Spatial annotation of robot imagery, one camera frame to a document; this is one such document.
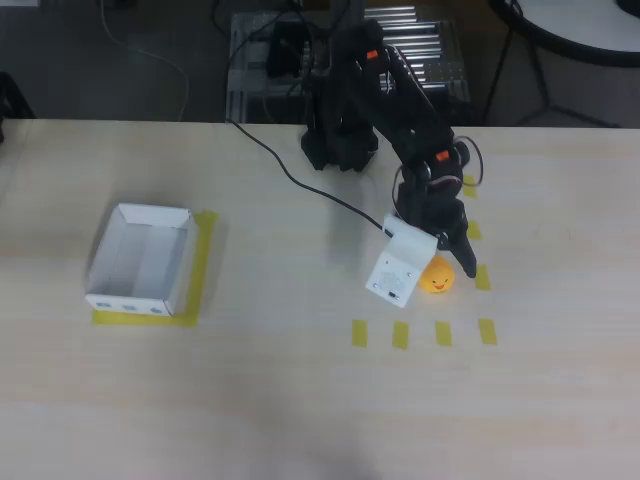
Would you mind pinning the yellow rubber duck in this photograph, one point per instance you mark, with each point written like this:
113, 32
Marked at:
439, 279

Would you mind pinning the yellow tape square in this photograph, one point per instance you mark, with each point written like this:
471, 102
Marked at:
202, 260

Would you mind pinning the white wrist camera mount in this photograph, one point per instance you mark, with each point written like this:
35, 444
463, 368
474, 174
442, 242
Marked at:
400, 265

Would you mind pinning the yellow tape strip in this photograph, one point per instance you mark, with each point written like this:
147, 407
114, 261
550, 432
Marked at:
443, 333
400, 334
474, 230
470, 187
482, 278
359, 333
487, 331

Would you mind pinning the black chair part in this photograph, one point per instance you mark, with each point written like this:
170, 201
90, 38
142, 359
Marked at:
12, 97

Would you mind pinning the metal roller conveyor rack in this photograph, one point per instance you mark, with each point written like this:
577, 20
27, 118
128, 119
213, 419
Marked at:
440, 55

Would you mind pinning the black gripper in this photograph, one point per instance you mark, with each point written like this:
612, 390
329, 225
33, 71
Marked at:
458, 248

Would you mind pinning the white open cardboard box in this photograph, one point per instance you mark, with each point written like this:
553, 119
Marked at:
137, 262

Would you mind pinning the round white table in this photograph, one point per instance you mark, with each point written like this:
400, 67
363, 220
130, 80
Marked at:
575, 30

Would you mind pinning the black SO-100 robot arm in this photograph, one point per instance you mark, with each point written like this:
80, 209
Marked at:
395, 105

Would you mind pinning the black table leg frame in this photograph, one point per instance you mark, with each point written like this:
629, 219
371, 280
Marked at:
540, 85

